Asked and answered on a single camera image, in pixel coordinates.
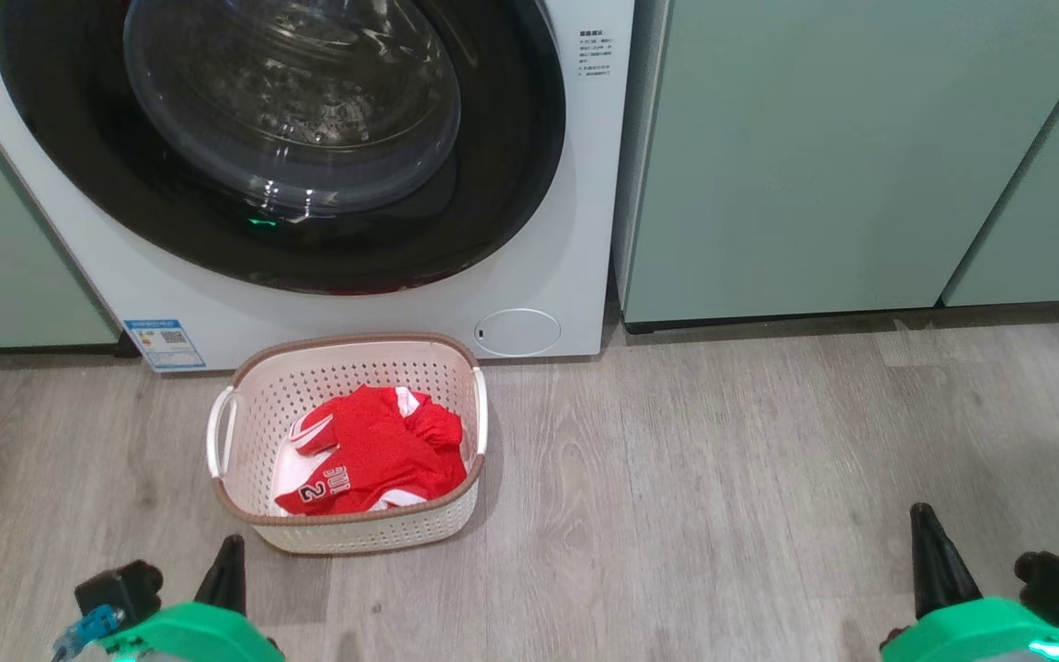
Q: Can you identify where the low pale green cabinet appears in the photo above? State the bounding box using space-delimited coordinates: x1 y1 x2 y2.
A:
0 96 122 353

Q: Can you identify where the blue energy label sticker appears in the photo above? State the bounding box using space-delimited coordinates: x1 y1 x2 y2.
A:
122 317 208 373

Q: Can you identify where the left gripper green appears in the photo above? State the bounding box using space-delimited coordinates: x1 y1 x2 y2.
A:
77 534 286 662

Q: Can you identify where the cream laundry basket brown rim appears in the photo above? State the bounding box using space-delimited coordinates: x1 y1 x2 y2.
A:
205 332 491 556

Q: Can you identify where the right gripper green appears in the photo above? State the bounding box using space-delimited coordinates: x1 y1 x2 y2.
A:
880 502 1059 662

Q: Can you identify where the round white filter cover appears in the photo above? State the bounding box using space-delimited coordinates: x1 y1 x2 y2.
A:
473 307 563 359

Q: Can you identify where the blue left cable connector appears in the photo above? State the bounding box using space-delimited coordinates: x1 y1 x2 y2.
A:
51 604 120 662

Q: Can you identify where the red sports jersey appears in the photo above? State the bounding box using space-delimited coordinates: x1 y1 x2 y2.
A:
273 383 469 517

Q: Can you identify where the wide pale green cabinet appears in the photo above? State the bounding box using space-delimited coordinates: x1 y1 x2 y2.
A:
611 0 1059 333

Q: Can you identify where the narrow pale green cabinet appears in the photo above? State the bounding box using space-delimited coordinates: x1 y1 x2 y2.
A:
940 13 1059 310

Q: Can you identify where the white front-load washing machine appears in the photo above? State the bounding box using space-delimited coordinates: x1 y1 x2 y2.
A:
0 0 637 374

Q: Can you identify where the black round washing machine door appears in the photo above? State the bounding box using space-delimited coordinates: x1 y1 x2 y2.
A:
0 0 568 296

